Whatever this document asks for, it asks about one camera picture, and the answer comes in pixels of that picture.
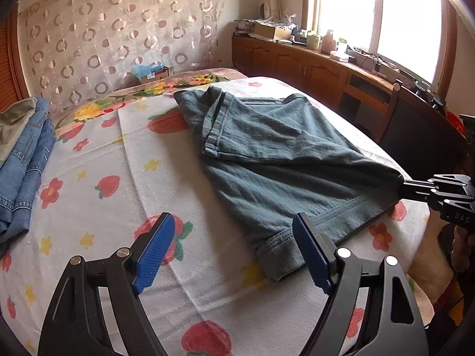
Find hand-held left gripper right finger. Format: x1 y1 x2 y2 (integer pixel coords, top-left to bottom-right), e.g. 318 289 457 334
292 212 431 356

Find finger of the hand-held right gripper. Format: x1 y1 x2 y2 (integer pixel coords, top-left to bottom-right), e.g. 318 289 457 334
403 179 436 190
398 187 433 203

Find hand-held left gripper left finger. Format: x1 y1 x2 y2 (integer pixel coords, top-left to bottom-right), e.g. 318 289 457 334
37 212 176 356

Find dark green pants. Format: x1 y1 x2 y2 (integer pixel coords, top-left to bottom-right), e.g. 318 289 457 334
174 85 403 282

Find person's right hand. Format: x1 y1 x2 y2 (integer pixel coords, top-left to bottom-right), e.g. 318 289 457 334
450 226 475 272

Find black chair back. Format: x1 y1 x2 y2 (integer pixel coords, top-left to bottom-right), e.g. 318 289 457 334
382 81 468 182

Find strawberry printed bed sheet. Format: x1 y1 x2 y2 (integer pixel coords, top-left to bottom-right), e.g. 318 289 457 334
0 76 431 356

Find white power strip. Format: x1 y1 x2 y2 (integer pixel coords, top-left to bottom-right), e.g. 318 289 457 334
365 61 400 79

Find folded blue jeans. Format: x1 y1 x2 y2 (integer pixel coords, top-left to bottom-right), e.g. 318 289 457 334
0 96 57 256

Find floral blanket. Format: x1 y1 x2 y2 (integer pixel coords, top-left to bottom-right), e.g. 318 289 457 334
56 67 249 134

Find pink bottle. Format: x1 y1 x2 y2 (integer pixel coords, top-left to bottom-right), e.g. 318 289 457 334
322 30 337 53

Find wooden window cabinet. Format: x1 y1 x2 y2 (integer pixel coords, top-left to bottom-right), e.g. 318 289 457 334
232 35 401 142

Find small cardboard box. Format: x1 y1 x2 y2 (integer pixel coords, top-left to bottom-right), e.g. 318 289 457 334
138 67 174 84

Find blue plastic bag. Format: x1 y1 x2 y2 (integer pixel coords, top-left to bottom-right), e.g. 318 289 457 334
132 63 166 79

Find olive grey garment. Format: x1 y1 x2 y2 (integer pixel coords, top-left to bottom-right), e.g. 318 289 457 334
0 97 38 164

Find window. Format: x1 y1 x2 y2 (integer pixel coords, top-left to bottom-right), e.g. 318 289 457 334
302 0 459 93

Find open cardboard box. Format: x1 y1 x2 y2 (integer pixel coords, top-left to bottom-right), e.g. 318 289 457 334
254 22 287 40

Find circle patterned sheer curtain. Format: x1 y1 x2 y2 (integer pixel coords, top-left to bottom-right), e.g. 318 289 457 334
18 0 229 115

